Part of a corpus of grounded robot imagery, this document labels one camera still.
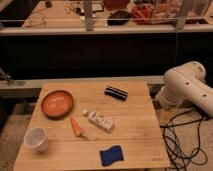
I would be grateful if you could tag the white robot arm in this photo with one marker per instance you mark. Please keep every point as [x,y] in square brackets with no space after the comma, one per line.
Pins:
[186,82]

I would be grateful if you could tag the orange ceramic bowl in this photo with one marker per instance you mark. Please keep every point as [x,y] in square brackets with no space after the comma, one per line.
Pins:
[57,104]

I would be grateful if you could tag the black striped block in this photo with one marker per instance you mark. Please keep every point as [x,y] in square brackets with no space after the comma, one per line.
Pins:
[116,93]

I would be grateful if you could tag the white toy tube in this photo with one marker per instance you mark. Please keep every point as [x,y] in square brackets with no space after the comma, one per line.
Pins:
[101,121]

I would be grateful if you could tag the orange toy carrot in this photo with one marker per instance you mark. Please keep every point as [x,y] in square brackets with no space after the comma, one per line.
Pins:
[76,128]

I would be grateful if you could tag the blue sponge cloth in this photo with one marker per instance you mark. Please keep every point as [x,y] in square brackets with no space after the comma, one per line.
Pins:
[111,155]

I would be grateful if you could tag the black object on shelf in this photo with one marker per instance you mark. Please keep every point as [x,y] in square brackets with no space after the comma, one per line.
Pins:
[119,17]

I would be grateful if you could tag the orange basket on shelf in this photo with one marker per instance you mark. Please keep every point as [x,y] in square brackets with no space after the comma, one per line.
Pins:
[141,14]

